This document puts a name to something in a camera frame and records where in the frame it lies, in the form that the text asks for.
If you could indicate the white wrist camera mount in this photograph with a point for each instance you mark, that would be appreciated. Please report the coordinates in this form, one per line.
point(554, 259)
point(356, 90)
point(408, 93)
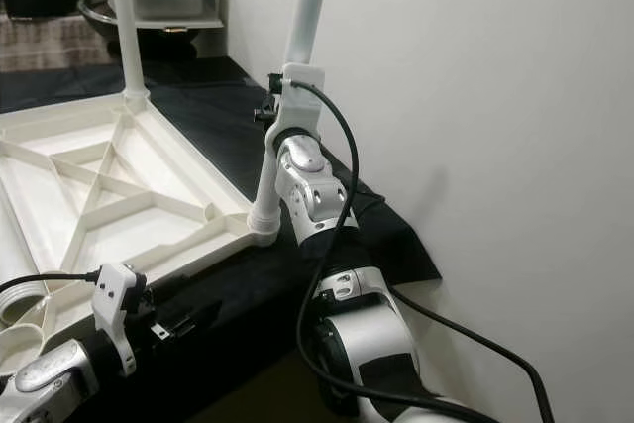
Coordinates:
point(117, 299)
point(302, 96)

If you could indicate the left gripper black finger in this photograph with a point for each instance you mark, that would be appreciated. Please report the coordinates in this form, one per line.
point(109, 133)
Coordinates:
point(166, 286)
point(198, 319)

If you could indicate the white plastic table top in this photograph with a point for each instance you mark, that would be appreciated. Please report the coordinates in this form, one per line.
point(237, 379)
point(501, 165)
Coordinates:
point(188, 215)

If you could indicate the beige patterned cloth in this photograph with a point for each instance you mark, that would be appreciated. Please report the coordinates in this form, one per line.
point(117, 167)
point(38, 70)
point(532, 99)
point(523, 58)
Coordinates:
point(59, 47)

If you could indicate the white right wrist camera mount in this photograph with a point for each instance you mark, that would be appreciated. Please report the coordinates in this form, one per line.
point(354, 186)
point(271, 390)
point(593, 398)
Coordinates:
point(302, 96)

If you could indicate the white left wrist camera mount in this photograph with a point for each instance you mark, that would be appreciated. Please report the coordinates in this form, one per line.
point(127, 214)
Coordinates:
point(117, 299)

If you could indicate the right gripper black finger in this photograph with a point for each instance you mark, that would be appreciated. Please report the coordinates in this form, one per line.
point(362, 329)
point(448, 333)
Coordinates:
point(261, 111)

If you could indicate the black tablecloth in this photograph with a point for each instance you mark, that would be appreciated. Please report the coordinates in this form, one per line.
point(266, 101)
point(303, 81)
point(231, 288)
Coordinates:
point(258, 284)

